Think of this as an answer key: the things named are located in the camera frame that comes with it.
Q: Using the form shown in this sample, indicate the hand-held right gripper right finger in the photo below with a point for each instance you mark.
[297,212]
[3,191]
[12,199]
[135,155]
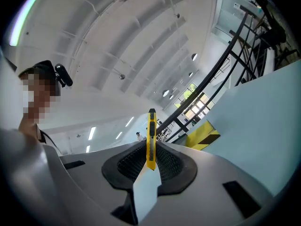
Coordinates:
[207,196]

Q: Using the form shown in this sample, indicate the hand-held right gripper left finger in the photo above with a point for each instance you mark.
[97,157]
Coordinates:
[94,185]

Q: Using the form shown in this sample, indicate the black and yellow box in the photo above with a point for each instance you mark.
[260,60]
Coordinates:
[200,133]

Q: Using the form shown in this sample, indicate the small yellow knife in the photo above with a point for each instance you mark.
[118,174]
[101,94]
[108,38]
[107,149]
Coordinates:
[150,149]

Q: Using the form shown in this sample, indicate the ceiling strip light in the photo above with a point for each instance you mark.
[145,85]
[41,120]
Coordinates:
[88,149]
[129,121]
[119,135]
[92,133]

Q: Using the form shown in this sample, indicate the person's white printed shirt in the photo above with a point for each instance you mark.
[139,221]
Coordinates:
[23,173]

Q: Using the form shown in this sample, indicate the glass entrance doors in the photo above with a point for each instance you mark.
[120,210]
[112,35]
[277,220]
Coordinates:
[197,105]

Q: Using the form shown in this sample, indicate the person's head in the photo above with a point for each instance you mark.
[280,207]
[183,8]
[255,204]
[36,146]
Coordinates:
[37,98]

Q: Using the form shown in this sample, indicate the round pendant lamp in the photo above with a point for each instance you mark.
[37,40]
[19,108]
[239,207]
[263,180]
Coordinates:
[190,74]
[194,57]
[171,97]
[166,93]

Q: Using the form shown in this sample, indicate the ceiling dome sensor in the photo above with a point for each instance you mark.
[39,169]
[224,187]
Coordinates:
[176,15]
[122,76]

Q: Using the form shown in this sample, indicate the black metal railing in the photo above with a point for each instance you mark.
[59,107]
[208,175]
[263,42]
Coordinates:
[235,40]

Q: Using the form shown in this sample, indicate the black office chair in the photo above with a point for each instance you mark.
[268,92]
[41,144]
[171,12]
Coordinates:
[272,27]

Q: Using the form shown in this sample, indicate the black head camera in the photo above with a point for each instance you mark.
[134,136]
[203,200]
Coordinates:
[64,75]

